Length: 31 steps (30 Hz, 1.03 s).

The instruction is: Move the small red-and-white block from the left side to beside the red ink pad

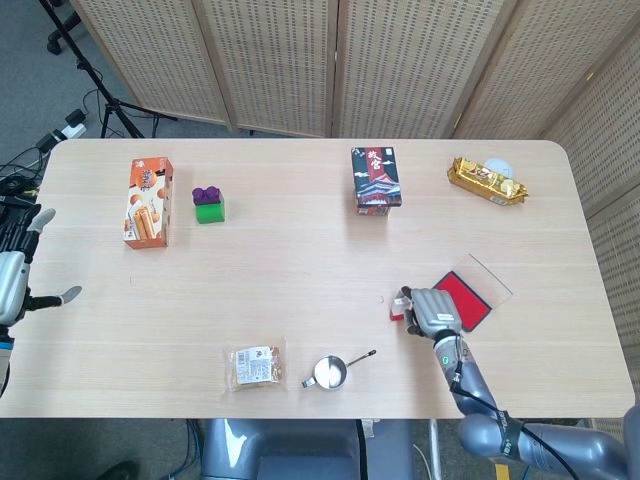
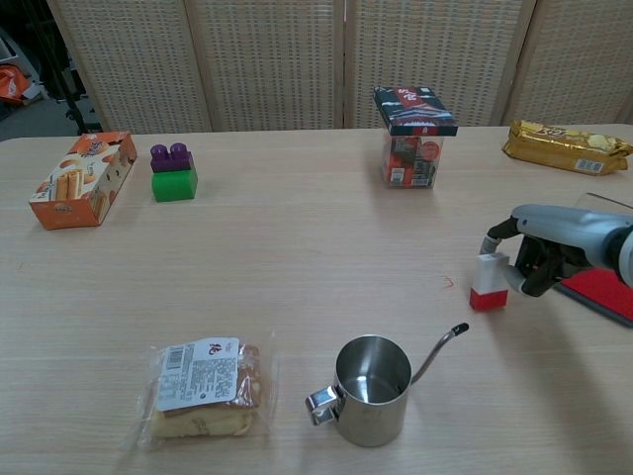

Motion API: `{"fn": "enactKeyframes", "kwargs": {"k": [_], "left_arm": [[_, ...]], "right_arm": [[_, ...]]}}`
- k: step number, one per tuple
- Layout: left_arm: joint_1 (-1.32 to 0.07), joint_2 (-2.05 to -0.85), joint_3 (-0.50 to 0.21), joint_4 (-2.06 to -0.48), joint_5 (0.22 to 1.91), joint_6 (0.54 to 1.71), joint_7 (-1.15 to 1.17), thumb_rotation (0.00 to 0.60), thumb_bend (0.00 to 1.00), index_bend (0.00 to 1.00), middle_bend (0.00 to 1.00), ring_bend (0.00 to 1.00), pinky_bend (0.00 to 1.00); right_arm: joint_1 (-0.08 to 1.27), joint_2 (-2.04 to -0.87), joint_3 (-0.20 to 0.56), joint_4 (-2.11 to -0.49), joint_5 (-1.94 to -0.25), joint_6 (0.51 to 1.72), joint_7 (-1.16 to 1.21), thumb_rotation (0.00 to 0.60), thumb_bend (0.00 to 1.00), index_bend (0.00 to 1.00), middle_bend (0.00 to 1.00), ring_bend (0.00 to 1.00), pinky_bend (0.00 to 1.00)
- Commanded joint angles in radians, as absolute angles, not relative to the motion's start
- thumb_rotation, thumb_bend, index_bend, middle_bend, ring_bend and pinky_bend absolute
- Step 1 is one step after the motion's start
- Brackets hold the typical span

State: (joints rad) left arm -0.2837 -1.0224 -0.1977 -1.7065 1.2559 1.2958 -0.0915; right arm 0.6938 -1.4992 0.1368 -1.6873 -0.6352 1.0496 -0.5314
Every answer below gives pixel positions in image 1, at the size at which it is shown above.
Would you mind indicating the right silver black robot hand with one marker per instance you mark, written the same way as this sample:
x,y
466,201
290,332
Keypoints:
x,y
435,307

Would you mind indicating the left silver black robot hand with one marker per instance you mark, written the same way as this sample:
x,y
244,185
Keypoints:
x,y
12,285

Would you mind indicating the small red white stamp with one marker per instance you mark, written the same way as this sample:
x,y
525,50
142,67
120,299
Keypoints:
x,y
398,309

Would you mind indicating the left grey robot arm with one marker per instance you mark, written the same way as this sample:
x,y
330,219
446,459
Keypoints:
x,y
4,360

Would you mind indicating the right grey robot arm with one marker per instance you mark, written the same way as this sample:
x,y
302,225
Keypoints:
x,y
475,395

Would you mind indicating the red ink pad clear lid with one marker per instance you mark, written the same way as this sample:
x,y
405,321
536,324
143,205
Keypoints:
x,y
470,297

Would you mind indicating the gold biscuit packet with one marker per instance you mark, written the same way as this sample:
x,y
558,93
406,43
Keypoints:
x,y
482,180

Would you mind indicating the dark printed palace box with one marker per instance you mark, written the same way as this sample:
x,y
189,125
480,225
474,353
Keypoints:
x,y
376,180

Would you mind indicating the silver table leg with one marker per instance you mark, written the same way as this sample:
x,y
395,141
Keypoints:
x,y
435,450

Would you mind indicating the orange egg roll box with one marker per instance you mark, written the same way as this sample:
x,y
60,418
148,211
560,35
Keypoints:
x,y
146,205

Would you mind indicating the white round disc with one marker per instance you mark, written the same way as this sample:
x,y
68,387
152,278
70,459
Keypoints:
x,y
500,164

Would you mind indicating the white power strip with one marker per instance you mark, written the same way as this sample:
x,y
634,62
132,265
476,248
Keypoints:
x,y
70,132

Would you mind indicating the packaged cake slice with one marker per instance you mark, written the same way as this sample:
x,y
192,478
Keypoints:
x,y
255,367

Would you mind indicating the grey robot torso base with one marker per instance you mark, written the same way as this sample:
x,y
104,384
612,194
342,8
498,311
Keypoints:
x,y
300,455

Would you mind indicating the black tripod stand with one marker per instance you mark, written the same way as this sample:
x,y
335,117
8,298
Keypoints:
x,y
107,107

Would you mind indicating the green toy block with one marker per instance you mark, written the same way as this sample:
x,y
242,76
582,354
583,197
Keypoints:
x,y
210,214

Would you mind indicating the purple toy block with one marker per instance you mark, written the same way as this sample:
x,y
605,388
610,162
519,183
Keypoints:
x,y
206,195

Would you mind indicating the rattan folding screen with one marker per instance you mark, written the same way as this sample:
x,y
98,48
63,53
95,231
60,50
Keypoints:
x,y
400,65

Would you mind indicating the black chair caster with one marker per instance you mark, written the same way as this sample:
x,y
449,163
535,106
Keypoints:
x,y
57,42

